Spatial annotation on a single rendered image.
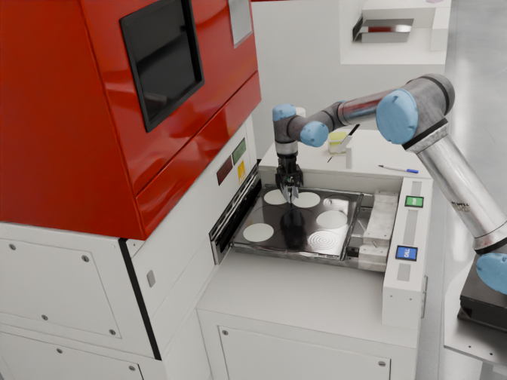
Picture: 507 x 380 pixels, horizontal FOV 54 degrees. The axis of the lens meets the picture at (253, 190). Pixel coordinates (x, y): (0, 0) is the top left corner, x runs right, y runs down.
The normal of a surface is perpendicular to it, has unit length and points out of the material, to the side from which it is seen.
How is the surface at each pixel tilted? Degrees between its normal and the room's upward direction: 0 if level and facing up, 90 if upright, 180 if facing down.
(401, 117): 89
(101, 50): 90
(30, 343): 90
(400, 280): 0
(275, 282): 0
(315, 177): 90
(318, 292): 0
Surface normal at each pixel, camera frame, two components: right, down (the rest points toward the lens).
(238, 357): -0.33, 0.52
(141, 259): 0.94, 0.09
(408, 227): -0.11, -0.84
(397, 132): -0.84, 0.28
